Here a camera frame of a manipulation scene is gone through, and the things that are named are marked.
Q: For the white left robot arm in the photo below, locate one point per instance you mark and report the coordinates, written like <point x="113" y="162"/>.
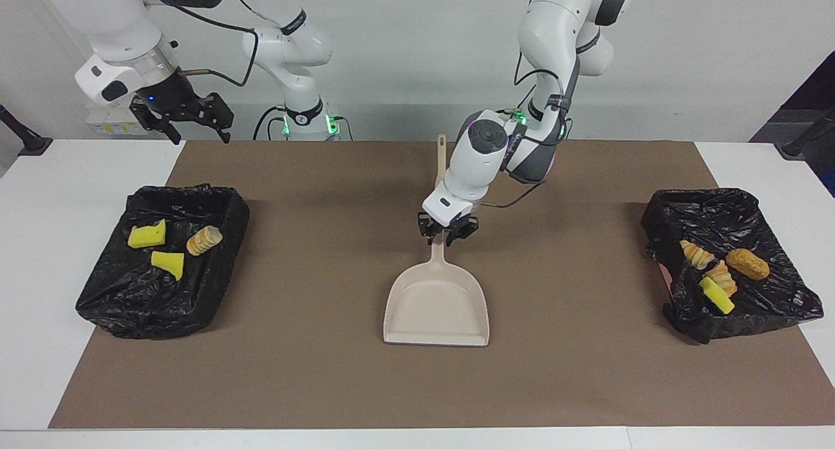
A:
<point x="476" y="165"/>

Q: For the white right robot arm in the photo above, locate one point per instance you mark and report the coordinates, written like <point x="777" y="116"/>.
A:
<point x="117" y="25"/>

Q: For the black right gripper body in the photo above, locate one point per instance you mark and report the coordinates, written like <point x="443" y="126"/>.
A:
<point x="171" y="95"/>

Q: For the green and yellow sponge piece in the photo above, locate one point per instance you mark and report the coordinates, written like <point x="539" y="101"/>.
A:
<point x="716" y="295"/>

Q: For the brown table mat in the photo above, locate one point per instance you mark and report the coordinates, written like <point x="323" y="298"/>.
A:
<point x="391" y="403"/>

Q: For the beige plastic dustpan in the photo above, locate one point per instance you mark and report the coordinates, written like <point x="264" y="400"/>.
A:
<point x="437" y="305"/>

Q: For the wedge yellow sponge piece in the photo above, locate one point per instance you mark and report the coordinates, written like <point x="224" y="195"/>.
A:
<point x="168" y="263"/>

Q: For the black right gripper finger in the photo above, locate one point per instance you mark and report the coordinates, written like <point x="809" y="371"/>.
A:
<point x="149" y="115"/>
<point x="220" y="113"/>

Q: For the dark blue furniture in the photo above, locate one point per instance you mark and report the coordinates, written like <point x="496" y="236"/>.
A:
<point x="823" y="90"/>

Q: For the white power strip box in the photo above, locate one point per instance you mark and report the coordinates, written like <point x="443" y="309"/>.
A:
<point x="104" y="126"/>

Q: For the notched yellow sponge piece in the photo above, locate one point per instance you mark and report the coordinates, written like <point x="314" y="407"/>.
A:
<point x="147" y="235"/>

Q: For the black stand post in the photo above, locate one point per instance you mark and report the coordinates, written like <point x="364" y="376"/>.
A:
<point x="805" y="139"/>
<point x="26" y="139"/>

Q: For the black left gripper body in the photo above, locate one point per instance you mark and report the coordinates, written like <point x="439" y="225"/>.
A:
<point x="450" y="230"/>

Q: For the orange-brown foam lump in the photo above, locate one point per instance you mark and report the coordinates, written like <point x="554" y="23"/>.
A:
<point x="747" y="263"/>

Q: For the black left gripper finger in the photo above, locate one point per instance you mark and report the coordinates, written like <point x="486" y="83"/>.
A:
<point x="427" y="230"/>
<point x="462" y="235"/>

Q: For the black bag lined pink bin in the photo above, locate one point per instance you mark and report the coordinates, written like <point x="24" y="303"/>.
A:
<point x="770" y="305"/>

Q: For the beige hand brush black bristles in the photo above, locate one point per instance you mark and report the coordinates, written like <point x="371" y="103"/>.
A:
<point x="441" y="158"/>

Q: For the cream foam chunk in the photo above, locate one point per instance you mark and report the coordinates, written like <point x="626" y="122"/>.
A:
<point x="204" y="240"/>
<point x="697" y="254"/>
<point x="724" y="279"/>

